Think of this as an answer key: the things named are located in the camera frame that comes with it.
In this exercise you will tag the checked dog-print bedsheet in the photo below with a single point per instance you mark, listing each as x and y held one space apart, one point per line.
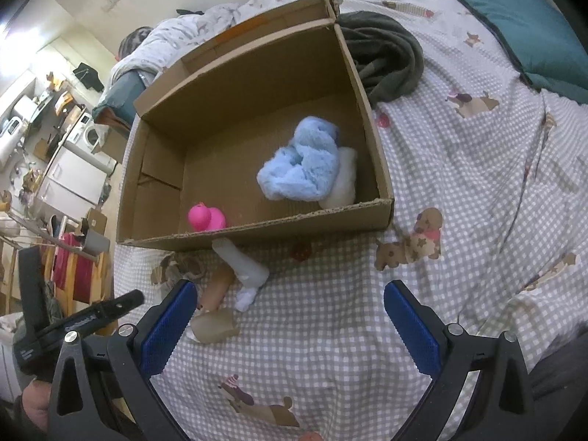
344 330

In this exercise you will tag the beige scrunchie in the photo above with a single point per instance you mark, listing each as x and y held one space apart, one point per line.
184 264

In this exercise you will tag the cardboard tube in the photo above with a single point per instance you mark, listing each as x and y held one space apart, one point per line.
216 326

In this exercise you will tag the black hanging garment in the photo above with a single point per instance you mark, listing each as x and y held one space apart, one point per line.
89 76

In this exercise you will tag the teal bed base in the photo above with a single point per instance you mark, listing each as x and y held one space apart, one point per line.
119 99

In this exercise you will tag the red cloth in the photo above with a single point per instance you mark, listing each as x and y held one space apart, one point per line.
73 262

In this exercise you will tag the thin white sock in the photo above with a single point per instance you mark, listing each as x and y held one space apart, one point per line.
243 271

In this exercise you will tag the white washing machine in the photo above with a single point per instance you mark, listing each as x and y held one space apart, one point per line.
92 137

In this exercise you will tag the pink rubber duck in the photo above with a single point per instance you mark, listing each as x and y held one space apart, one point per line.
206 218

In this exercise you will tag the grey striped pillow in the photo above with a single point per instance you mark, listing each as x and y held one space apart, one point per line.
135 39

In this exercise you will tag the dark grey-green cloth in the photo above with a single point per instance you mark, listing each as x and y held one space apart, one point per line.
386 55

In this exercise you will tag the person's left hand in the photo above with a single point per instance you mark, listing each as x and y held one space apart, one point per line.
34 406

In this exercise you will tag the light blue fluffy sock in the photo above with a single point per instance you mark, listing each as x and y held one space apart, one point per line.
298 165

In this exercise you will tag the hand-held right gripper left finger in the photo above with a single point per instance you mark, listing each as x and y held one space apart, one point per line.
167 330

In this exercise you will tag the grey bin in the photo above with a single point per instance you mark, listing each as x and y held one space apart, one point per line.
95 243

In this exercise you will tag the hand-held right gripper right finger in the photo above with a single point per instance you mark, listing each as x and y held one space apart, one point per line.
411 330

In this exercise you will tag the white fluffy sock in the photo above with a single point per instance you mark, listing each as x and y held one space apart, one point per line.
342 188

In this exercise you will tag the light beige lace sock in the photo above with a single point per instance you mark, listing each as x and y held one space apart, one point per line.
158 276

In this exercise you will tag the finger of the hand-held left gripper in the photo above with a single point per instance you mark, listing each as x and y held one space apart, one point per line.
115 307

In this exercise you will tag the teal pillow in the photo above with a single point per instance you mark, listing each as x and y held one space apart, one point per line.
528 32

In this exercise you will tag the large cardboard box beside bed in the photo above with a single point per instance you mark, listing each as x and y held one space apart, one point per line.
110 144

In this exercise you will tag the white printed duvet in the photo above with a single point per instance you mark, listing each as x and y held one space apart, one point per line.
183 32

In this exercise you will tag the pinkish beige sock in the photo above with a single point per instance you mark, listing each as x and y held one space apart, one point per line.
216 291

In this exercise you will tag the white kitchen cabinets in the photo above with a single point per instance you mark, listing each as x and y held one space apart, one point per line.
73 179

